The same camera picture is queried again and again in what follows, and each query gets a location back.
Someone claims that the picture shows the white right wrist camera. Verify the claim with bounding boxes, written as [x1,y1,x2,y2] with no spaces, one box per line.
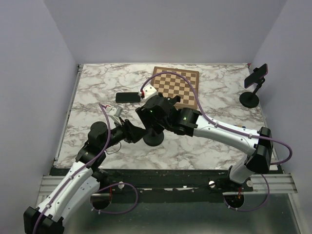
[138,84,158,100]

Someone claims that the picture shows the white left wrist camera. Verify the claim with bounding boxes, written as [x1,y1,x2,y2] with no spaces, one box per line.
[104,105,122,125]

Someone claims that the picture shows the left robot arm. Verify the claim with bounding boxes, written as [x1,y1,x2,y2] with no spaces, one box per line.
[23,120,146,234]

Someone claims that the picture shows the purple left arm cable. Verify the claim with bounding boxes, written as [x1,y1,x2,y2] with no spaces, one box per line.
[33,103,139,234]

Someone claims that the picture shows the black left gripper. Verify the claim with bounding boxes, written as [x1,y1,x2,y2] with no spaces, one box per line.
[101,117,149,151]

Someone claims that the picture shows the aluminium frame rail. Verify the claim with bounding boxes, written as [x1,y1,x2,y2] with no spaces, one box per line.
[38,174,297,198]

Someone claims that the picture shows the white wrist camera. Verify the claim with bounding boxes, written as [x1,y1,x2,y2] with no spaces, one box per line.
[104,105,122,125]
[138,84,158,100]

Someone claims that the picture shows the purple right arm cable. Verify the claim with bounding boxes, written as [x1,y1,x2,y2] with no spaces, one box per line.
[141,71,293,212]

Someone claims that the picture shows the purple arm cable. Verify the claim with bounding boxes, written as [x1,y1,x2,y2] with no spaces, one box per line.
[141,71,293,212]
[33,103,139,234]

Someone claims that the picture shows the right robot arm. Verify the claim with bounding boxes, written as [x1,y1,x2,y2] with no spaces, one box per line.
[136,94,273,191]

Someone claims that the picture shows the wooden chessboard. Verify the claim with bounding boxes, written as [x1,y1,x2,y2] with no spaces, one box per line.
[151,66,199,109]

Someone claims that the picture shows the black phone stand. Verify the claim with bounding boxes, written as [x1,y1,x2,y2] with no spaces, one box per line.
[239,78,265,109]
[167,95,181,105]
[143,129,164,147]

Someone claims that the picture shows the black smartphone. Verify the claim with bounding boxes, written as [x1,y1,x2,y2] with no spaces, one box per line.
[115,92,141,103]

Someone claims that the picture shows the red-edged phone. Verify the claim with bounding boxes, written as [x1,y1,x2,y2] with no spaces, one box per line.
[244,63,268,89]

